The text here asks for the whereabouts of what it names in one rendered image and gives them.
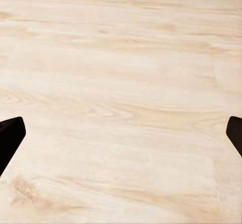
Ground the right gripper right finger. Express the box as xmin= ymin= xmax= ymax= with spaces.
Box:
xmin=226 ymin=116 xmax=242 ymax=157

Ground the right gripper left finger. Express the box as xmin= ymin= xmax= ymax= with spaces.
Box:
xmin=0 ymin=116 xmax=26 ymax=177

